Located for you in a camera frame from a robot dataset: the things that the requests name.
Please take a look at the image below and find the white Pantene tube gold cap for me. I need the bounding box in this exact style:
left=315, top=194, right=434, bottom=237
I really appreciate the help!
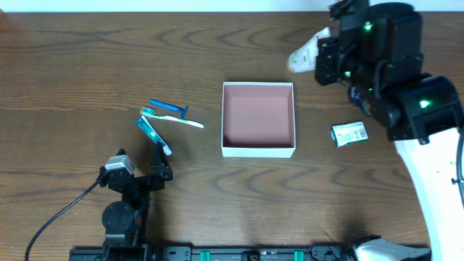
left=287, top=27, right=331, bottom=73

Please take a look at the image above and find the green Colgate toothpaste tube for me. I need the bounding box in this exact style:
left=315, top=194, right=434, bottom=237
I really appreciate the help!
left=135, top=115, right=172, bottom=156

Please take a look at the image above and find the green white toothbrush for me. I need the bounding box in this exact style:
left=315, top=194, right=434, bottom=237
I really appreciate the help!
left=140, top=107, right=204, bottom=128

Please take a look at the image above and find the green white soap box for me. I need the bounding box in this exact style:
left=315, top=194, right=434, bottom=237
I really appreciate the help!
left=330, top=121, right=368, bottom=147

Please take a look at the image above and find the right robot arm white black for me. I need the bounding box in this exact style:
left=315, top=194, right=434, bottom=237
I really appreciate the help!
left=315, top=0, right=463, bottom=260

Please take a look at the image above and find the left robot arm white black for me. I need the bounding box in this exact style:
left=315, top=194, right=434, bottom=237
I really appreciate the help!
left=97, top=142, right=173, bottom=247

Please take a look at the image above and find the blue disposable razor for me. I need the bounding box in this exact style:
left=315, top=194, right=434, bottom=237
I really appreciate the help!
left=149, top=99, right=189, bottom=119

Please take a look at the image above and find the white box pink interior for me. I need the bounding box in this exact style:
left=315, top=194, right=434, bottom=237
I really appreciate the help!
left=221, top=82, right=297, bottom=159

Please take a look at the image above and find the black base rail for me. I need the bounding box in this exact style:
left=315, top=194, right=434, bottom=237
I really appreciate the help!
left=68, top=243, right=432, bottom=261

